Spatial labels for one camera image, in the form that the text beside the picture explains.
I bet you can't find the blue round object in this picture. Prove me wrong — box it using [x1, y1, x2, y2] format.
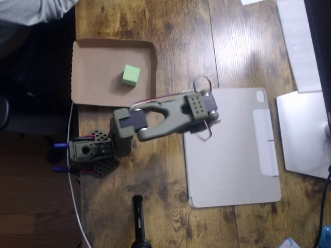
[319, 225, 331, 246]

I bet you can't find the light green foam cube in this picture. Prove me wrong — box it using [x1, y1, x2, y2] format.
[121, 64, 141, 88]

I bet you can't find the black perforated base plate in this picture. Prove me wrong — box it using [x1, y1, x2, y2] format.
[77, 128, 120, 179]

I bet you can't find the black computer monitor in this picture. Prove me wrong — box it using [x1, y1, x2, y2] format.
[304, 0, 331, 130]

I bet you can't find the white foam strip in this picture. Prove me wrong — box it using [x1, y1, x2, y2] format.
[276, 0, 323, 94]

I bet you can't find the red and black servo wire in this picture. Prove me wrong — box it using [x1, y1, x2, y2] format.
[130, 75, 214, 142]

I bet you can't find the silver monitor stand base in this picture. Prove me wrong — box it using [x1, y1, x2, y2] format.
[275, 90, 331, 180]

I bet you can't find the light blue packet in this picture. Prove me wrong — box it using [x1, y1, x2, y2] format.
[279, 237, 302, 248]

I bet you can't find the black chair armrest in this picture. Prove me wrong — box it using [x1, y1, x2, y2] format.
[0, 97, 10, 130]

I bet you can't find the beige tablet case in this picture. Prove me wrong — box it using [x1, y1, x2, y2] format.
[182, 87, 282, 208]

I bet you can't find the grey shirt of person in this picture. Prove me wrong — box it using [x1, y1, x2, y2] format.
[0, 0, 78, 26]

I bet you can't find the brown cardboard tray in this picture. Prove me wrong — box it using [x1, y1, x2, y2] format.
[70, 38, 159, 109]

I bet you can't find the black cable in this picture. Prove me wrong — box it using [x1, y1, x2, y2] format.
[311, 165, 331, 248]

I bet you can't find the black camera stand pole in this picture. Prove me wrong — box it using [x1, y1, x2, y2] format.
[130, 195, 153, 248]

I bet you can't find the white cable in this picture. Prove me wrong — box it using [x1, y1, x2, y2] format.
[66, 102, 92, 248]

